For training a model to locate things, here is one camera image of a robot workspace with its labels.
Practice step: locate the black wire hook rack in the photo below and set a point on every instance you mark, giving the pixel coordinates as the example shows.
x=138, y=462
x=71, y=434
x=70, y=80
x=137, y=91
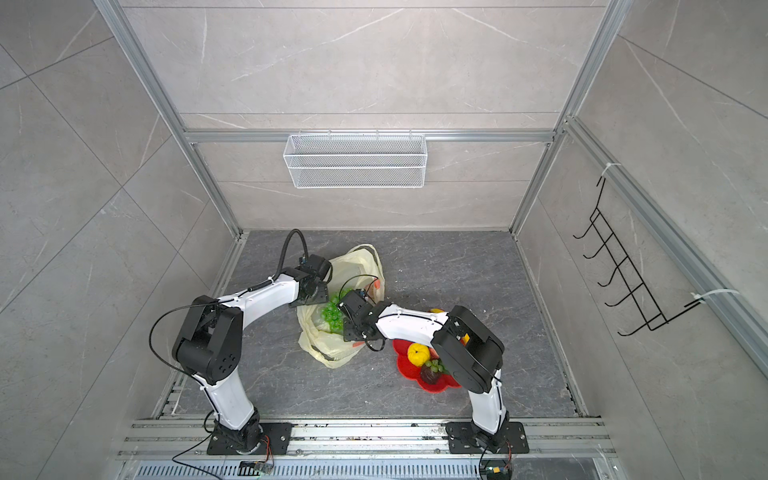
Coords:
x=626, y=273

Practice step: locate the white wire mesh basket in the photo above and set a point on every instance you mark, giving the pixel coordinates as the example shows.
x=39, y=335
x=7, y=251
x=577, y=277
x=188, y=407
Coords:
x=359, y=160

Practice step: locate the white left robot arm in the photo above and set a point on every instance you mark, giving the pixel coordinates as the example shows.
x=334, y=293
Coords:
x=209, y=344

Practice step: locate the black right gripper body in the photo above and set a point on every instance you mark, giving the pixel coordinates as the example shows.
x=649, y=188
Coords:
x=352, y=332

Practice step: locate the green fake grape bunch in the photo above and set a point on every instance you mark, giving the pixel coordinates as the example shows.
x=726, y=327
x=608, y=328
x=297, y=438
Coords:
x=333, y=316

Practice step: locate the red flower-shaped plate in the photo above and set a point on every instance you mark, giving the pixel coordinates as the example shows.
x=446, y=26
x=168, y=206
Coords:
x=410, y=371

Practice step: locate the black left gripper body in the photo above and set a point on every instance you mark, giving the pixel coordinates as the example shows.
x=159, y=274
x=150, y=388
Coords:
x=321, y=294

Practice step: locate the yellow fake fruit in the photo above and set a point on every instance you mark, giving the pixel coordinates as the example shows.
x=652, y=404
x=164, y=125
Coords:
x=418, y=355

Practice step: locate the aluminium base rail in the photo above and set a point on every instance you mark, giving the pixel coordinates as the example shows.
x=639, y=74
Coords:
x=541, y=448

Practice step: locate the dark purple fake eggplant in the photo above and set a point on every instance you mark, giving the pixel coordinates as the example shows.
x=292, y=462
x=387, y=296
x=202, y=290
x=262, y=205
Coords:
x=430, y=377

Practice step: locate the cream printed plastic bag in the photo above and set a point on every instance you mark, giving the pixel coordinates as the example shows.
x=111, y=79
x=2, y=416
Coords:
x=359, y=268

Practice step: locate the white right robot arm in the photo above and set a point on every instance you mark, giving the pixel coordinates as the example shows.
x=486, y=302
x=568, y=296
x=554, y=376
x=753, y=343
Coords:
x=472, y=354

